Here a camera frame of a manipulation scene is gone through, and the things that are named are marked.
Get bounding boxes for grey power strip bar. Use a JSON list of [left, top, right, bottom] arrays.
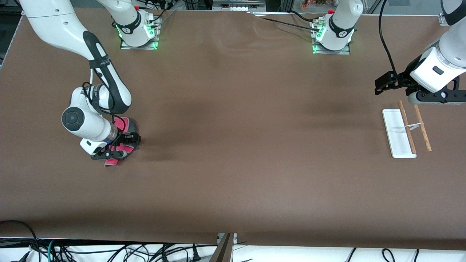
[[212, 0, 266, 11]]

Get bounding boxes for colourful small objects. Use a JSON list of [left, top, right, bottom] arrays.
[[301, 0, 330, 10]]

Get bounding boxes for tangled black floor cables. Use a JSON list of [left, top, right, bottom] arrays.
[[55, 243, 204, 262]]

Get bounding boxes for small metal bracket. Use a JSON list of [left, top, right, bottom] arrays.
[[217, 233, 238, 245]]

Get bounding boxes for thick black floor cable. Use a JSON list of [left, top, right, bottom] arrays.
[[0, 220, 40, 262]]

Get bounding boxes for brown table leg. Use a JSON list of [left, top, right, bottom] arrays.
[[209, 233, 235, 262]]

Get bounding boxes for thin black table cable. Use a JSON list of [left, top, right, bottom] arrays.
[[289, 10, 323, 24], [251, 13, 323, 33]]

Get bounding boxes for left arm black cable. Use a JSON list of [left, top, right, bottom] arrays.
[[378, 0, 405, 86]]

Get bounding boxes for brown table cover sheet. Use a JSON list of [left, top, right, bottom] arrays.
[[0, 7, 466, 251]]

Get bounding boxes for pink and grey towel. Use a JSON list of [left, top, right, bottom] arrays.
[[104, 117, 137, 167]]

